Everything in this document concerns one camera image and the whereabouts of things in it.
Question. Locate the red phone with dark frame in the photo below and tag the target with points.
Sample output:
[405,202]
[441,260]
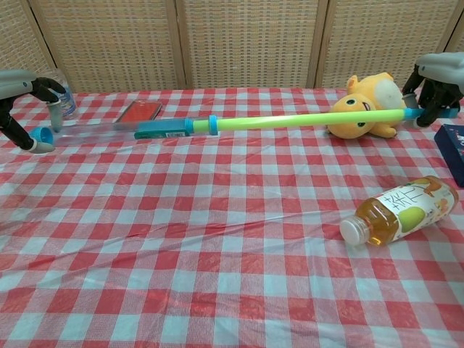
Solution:
[139,110]

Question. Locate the yellow plush toy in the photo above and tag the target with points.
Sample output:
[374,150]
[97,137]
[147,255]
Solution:
[362,105]

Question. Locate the red white checkered tablecloth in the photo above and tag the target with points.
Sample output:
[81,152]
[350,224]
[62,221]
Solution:
[217,275]

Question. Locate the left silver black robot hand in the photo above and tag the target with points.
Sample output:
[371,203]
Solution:
[14,83]

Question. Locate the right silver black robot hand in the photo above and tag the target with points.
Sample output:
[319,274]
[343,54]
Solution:
[442,67]

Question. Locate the tea bottle with white cap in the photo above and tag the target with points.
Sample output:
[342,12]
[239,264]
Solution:
[398,214]

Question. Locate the woven bamboo folding screen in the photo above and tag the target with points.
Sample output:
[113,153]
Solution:
[246,43]

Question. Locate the dark blue cardboard box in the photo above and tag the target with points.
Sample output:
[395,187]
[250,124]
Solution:
[453,152]

